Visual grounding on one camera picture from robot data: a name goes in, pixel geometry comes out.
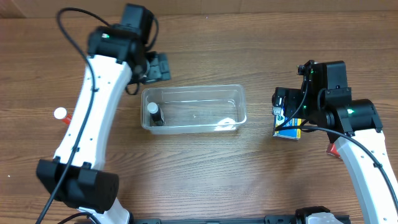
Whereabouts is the blue yellow lozenge box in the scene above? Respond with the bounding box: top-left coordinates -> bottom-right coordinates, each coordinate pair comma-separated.
272,115 -> 302,140

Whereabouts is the black bottle white cap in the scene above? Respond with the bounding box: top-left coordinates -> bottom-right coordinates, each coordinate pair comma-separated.
147,102 -> 165,126

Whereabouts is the orange tube white cap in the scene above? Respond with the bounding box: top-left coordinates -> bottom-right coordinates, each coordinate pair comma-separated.
53,107 -> 72,125

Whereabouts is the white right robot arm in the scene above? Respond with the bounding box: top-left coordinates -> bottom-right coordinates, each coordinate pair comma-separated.
272,60 -> 397,223

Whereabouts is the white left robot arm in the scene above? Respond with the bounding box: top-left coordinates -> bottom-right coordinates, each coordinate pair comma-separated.
36,4 -> 171,223

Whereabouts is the clear plastic container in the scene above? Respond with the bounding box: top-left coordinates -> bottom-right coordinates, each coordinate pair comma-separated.
141,84 -> 247,134

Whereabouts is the red white medicine box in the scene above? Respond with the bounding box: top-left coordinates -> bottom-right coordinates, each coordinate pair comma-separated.
326,143 -> 341,159

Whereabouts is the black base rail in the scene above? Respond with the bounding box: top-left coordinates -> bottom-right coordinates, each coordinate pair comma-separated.
134,206 -> 351,224

